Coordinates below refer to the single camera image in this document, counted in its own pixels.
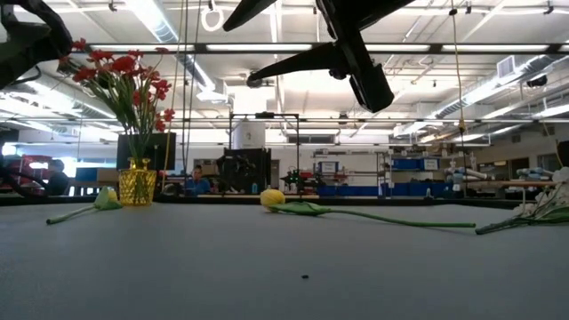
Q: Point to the yellow glass vase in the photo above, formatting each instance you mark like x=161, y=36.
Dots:
x=137, y=186

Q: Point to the blue table mat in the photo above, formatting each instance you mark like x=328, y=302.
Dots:
x=178, y=266

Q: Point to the black aluminium rig frame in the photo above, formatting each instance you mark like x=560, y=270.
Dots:
x=400, y=201

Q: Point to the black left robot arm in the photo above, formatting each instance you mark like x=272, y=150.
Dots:
x=26, y=49

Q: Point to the white artificial flower bunch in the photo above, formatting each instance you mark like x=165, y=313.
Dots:
x=544, y=209

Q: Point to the yellow artificial tulip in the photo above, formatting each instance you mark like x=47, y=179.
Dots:
x=104, y=201
x=272, y=197

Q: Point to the blue storage bins shelf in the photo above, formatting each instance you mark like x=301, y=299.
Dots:
x=409, y=164

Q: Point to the black machine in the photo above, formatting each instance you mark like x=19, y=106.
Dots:
x=244, y=171

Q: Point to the overhead light bar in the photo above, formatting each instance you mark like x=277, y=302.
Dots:
x=438, y=47

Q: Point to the red artificial flower bunch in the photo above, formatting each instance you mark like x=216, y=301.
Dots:
x=160, y=86
x=122, y=64

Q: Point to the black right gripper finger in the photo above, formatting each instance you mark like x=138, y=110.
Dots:
x=246, y=12
x=311, y=58

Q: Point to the white cylindrical tank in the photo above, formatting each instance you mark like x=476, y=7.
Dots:
x=249, y=135

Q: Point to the person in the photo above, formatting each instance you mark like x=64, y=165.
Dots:
x=197, y=182
x=58, y=178

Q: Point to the silver ceiling duct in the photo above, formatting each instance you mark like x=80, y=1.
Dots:
x=155, y=22
x=489, y=91

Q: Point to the black monitor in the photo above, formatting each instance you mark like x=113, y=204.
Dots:
x=164, y=151

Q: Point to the red machine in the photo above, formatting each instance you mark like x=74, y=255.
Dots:
x=26, y=164

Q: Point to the black frame stand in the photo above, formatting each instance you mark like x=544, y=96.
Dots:
x=266, y=114

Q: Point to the black ceiling camera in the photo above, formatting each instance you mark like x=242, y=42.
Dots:
x=254, y=81

